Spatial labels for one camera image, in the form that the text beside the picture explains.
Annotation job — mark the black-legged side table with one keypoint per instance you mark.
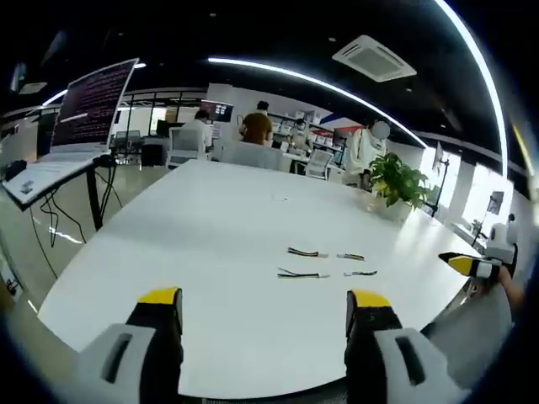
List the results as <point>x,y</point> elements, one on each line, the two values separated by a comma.
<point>94,198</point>

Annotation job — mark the black tripod stand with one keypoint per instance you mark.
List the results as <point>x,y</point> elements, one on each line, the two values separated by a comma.
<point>441,177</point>

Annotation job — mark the ceiling light strip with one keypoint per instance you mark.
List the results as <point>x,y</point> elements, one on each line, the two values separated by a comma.
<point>488,71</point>
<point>320,86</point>

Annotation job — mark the open laptop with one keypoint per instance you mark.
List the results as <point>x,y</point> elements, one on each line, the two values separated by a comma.
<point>90,105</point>

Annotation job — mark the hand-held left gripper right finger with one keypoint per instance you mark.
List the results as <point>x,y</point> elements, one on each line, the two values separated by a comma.
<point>379,357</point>

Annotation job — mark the ceiling air conditioner unit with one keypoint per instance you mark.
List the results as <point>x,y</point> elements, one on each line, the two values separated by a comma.
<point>375,58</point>

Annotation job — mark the green potted plant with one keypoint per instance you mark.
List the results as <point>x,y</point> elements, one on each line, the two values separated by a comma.
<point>398,179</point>

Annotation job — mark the white office chair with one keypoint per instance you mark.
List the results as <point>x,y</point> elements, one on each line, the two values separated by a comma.
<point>318,163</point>
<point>185,145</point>
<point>252,155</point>

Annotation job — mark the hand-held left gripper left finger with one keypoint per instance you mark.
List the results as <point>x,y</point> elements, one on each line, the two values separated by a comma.
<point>145,349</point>

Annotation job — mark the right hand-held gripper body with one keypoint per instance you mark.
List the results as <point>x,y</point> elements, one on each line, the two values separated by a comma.
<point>502,242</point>

